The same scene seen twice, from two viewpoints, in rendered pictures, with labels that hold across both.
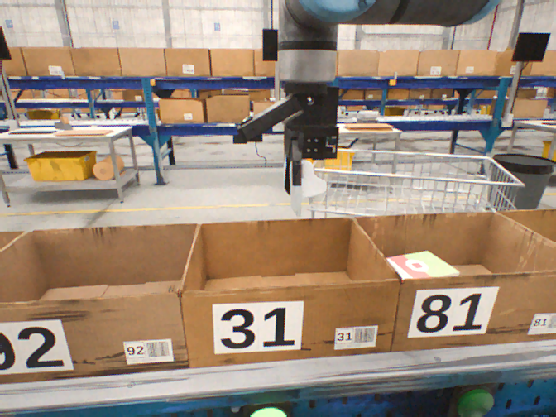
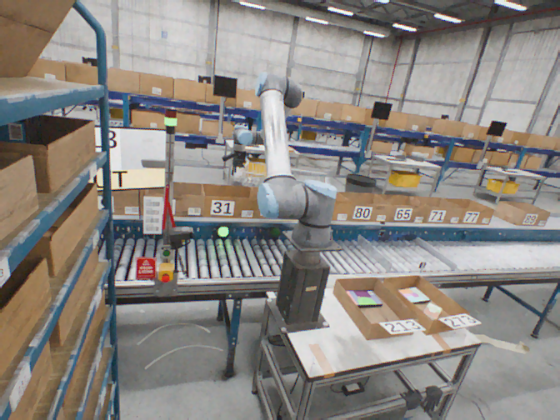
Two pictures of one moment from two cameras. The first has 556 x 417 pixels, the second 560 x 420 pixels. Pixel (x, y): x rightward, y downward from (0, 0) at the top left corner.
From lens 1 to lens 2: 175 cm
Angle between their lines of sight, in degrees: 12
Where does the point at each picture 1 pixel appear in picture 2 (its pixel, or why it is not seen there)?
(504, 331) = not seen: hidden behind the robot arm
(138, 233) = (182, 185)
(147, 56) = (126, 77)
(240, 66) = (195, 94)
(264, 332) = (223, 209)
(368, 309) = (250, 206)
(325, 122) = (242, 159)
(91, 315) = (182, 199)
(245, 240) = (216, 191)
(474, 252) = not seen: hidden behind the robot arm
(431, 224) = not seen: hidden behind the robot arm
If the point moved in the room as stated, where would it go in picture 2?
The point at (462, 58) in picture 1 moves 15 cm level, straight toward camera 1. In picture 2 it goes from (344, 110) to (343, 110)
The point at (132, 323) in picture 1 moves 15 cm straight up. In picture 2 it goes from (192, 202) to (192, 182)
